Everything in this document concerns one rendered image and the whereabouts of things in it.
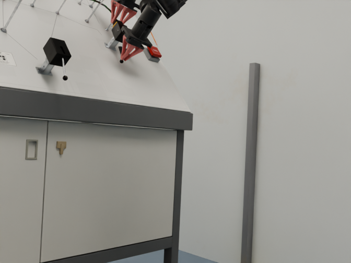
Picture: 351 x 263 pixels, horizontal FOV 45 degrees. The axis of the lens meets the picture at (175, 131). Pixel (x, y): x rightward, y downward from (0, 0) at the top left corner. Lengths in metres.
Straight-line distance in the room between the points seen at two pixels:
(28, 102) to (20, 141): 0.11
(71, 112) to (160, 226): 0.57
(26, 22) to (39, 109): 0.33
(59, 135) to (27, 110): 0.15
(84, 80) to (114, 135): 0.20
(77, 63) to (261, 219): 1.58
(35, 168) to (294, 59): 1.67
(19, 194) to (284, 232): 1.64
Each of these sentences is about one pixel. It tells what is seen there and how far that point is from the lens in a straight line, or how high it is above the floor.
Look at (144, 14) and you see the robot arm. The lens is 1.40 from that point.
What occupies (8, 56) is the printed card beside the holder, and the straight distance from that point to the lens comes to 1.22.
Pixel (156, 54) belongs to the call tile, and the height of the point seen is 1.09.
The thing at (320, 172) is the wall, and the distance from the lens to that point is 2.33.
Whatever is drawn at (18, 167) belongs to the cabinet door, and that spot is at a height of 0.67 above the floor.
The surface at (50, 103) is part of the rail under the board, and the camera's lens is 1.18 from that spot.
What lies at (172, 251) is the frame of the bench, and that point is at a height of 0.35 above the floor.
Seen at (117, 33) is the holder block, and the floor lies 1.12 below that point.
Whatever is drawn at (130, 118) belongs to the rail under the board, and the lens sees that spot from 1.35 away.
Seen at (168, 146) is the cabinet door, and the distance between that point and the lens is 1.55.
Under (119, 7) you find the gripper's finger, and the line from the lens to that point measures 1.52.
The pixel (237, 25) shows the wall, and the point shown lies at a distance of 2.78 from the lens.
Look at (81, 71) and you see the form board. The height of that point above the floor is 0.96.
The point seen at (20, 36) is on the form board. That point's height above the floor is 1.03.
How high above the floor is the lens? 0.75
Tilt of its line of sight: 1 degrees up
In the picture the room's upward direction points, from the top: 3 degrees clockwise
